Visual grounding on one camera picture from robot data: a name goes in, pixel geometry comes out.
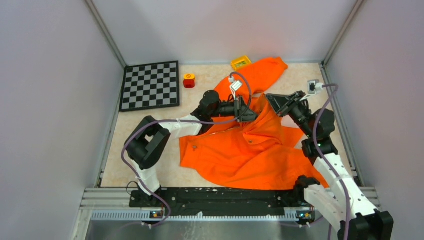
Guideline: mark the black and white chessboard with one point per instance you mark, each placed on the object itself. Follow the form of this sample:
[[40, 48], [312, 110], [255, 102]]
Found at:
[[150, 86]]

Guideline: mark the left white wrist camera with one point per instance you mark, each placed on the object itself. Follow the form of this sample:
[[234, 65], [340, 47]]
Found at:
[[234, 86]]

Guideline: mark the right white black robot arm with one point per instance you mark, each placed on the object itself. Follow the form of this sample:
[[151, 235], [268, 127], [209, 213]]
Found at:
[[347, 209]]

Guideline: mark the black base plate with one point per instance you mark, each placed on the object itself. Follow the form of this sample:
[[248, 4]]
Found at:
[[225, 202]]

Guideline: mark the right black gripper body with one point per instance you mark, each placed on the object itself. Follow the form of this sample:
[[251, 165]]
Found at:
[[300, 112]]

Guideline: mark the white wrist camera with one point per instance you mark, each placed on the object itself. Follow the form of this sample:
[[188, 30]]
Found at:
[[314, 87], [234, 86]]

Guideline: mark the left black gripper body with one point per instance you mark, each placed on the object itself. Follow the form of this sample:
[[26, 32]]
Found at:
[[225, 109]]

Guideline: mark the orange jacket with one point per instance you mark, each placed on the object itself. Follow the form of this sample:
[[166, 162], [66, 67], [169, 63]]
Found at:
[[258, 155]]

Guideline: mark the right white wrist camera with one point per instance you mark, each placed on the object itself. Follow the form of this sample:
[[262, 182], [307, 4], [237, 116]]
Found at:
[[314, 87]]

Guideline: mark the yellow toy crate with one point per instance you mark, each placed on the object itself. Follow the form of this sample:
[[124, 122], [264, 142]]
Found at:
[[240, 62]]

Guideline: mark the aluminium frame rail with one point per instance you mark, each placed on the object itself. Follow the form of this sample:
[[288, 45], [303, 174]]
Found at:
[[112, 204]]

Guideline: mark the red and yellow block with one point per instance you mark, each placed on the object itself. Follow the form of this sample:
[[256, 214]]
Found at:
[[189, 80]]

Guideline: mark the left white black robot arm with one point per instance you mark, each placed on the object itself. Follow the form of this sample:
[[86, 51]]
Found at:
[[144, 147]]

